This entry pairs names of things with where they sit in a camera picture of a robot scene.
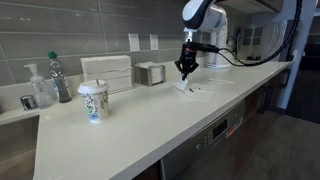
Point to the white wall outlet plate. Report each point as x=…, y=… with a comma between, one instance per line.
x=134, y=42
x=154, y=42

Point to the white paper towel sheet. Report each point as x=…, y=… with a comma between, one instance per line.
x=201, y=95

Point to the printed paper cup white lid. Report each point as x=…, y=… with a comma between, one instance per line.
x=96, y=103

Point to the brown stir stick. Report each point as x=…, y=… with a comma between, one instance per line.
x=97, y=82

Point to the dish soap bottle green cap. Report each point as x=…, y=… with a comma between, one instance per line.
x=61, y=83

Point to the patterned paper towel roll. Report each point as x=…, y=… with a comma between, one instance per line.
x=218, y=58

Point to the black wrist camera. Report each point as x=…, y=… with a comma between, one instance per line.
x=206, y=47

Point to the overhead cabinet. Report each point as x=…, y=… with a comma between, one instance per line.
x=260, y=5

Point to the black framed window panel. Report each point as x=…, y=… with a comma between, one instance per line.
x=266, y=38

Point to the steel sink basin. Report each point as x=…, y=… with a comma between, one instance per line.
x=16, y=146

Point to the stainless steel dishwasher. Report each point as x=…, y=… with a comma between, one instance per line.
x=203, y=143

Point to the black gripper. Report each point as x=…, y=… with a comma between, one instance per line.
x=189, y=53

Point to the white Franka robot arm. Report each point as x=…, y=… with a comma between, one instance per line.
x=213, y=16

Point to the brown base cabinet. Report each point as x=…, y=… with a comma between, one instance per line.
x=266, y=96

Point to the clear pump soap dispenser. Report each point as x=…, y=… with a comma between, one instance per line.
x=41, y=93

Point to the stack of white paper towels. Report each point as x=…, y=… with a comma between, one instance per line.
x=106, y=71

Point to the chrome faucet knob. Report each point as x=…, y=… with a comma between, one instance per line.
x=28, y=102

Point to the metal napkin holder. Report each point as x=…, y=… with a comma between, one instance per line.
x=150, y=75

